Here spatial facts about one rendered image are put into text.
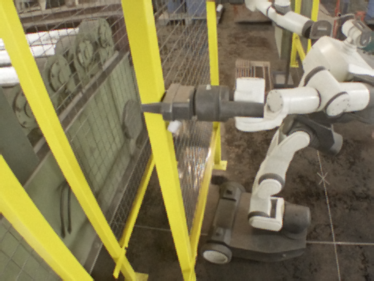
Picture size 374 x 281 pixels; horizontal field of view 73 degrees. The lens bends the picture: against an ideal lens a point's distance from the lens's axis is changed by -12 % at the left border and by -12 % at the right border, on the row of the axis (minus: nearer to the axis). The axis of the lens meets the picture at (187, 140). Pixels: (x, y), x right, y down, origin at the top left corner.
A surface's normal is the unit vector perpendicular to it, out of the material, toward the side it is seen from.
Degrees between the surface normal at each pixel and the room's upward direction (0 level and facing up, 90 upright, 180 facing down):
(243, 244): 0
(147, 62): 90
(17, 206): 90
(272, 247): 0
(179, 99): 0
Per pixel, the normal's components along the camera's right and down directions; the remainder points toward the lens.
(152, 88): -0.19, 0.65
